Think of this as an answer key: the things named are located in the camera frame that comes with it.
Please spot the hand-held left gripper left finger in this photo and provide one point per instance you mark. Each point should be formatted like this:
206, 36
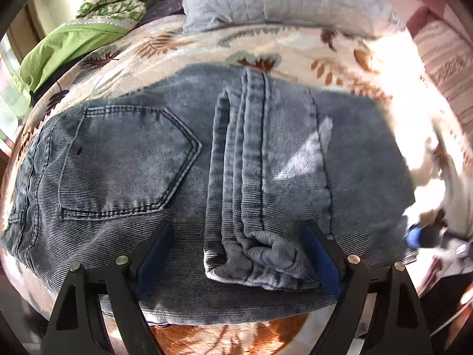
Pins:
153, 262

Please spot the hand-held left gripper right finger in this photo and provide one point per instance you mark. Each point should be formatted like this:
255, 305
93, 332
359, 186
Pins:
321, 262

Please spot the pink striped cushion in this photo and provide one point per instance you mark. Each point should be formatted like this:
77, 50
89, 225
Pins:
447, 55

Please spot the dark purple cloth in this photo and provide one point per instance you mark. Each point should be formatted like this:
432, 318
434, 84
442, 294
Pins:
164, 9

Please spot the grey-blue denim pants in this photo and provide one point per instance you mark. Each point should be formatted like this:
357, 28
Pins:
155, 177

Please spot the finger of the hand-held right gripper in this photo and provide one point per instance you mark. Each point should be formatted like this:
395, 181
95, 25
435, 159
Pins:
414, 237

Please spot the leaf-print quilted bedspread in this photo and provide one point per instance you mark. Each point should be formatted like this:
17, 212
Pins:
303, 51

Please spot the stained glass window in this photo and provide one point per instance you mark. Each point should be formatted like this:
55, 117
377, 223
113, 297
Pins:
9, 92

